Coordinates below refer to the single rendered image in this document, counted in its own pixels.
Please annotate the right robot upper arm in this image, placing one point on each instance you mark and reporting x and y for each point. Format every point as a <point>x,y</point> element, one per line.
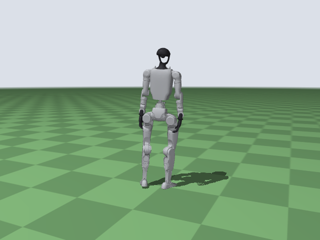
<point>177,83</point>

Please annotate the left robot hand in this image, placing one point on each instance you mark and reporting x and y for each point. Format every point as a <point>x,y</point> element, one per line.
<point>141,113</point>

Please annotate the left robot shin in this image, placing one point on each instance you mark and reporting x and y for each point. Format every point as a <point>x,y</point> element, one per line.
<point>145,163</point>

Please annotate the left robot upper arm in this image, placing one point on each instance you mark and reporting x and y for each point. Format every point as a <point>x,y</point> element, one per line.
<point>146,82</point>

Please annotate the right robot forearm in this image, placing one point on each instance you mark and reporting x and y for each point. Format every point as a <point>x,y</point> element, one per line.
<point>179,105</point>

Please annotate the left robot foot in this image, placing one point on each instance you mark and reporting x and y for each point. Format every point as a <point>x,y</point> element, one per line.
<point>144,183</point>

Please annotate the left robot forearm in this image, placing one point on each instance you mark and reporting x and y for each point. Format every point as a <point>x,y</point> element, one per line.
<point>143,102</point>

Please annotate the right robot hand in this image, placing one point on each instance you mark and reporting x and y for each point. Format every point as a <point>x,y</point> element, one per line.
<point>180,118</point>

